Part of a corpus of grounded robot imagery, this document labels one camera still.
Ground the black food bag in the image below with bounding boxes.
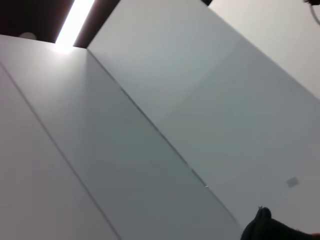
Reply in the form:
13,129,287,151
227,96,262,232
240,205,320,240

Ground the long ceiling light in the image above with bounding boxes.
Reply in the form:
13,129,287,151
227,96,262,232
54,0,96,50

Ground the black device with looped cable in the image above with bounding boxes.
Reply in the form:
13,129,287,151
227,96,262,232
303,0,320,26

